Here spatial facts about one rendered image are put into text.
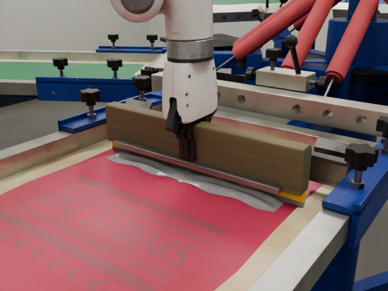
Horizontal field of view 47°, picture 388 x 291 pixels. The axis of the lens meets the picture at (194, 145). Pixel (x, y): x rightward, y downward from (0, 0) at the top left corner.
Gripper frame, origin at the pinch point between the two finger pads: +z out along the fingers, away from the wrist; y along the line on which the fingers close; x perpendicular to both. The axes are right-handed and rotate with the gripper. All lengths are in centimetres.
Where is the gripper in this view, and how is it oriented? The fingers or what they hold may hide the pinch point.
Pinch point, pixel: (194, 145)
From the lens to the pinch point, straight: 76.5
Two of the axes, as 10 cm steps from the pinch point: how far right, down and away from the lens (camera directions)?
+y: -5.9, 3.1, -7.5
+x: 8.1, 1.8, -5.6
